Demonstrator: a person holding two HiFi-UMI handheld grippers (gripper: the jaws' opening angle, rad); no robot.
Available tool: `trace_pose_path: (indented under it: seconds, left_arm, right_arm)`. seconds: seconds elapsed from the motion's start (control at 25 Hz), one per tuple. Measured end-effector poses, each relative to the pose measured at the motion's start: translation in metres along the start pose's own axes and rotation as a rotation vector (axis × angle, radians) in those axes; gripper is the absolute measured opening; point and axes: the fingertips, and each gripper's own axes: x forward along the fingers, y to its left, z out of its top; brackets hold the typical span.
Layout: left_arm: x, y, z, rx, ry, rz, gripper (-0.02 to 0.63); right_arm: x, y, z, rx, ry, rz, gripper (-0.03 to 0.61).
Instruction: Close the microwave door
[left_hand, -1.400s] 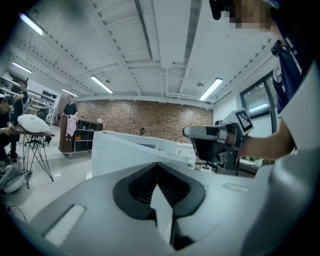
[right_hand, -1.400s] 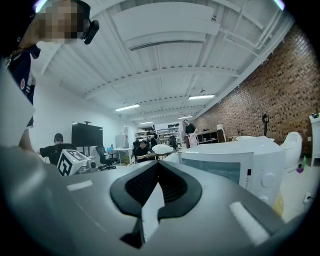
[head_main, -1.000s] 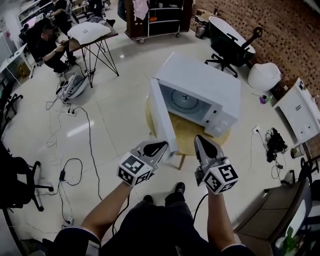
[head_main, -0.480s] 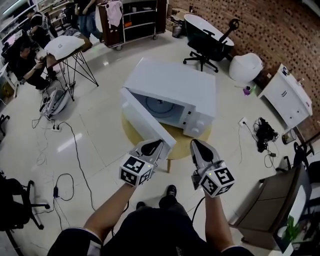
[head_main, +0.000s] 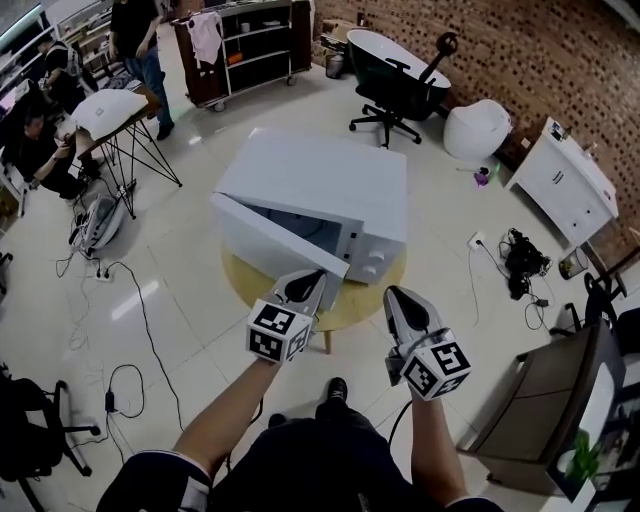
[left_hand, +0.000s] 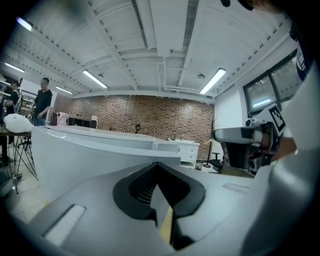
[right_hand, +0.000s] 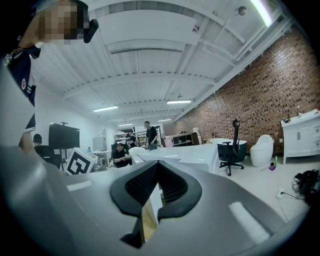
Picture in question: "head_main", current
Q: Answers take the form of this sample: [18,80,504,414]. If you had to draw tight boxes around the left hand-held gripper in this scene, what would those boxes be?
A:
[245,269,329,369]

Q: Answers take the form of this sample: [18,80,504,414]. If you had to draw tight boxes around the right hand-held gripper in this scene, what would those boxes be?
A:
[382,285,474,402]

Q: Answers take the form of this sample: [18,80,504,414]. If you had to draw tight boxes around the white microwave door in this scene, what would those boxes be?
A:
[209,191,352,312]

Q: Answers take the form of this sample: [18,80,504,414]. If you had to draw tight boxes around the person's right forearm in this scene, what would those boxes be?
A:
[406,393,469,507]

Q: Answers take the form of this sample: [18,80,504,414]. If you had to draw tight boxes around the person's left forearm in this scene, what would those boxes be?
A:
[172,356,282,482]

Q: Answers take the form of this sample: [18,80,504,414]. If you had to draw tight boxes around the white microwave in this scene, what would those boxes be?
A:
[213,126,409,287]

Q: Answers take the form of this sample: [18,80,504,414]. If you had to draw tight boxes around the round wooden table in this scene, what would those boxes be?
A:
[221,246,408,356]

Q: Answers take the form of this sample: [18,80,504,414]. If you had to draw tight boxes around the brown cabinet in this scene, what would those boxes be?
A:
[468,319,627,497]

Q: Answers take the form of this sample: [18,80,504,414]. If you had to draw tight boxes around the person's black trousers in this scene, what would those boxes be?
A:
[208,403,417,512]

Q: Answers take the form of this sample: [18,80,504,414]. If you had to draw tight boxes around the black chair with armrests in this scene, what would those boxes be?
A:
[548,271,640,357]

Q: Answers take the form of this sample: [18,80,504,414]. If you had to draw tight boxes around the green plant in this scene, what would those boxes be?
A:
[563,428,607,487]

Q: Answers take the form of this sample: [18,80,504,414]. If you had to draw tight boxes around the person's dark left sleeve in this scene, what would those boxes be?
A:
[94,449,214,512]

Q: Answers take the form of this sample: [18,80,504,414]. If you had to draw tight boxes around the white grey device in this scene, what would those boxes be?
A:
[68,193,127,259]

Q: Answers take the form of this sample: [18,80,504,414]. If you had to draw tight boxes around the white cabinet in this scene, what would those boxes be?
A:
[504,116,621,248]

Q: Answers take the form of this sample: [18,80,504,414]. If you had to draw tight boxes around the white rounded seat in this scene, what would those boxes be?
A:
[443,98,513,163]

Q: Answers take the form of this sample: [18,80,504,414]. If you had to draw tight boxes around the black office chair with bag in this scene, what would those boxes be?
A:
[0,363,102,512]

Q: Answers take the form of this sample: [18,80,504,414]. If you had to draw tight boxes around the dark brown shelf cart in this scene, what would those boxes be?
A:
[171,0,314,113]

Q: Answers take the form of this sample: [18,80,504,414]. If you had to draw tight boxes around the white pillow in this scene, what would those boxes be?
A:
[70,89,150,142]

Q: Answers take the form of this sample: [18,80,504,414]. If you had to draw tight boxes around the black and white bathtub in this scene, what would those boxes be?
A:
[345,28,454,122]

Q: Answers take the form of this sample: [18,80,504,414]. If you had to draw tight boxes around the cardboard boxes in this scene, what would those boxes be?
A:
[319,18,359,57]

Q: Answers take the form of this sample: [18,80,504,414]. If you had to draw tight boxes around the pink cloth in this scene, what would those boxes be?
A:
[186,11,224,67]

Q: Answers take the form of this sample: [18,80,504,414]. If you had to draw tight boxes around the long black cable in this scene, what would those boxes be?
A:
[106,260,187,432]

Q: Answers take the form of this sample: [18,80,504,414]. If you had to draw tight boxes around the black cable bundle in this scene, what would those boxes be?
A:
[498,227,555,302]

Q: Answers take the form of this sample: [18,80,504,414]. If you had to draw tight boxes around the wire mesh bin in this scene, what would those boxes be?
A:
[558,246,591,281]

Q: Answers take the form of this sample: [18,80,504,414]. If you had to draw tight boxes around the wooden table with wire legs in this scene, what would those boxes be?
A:
[74,84,184,221]

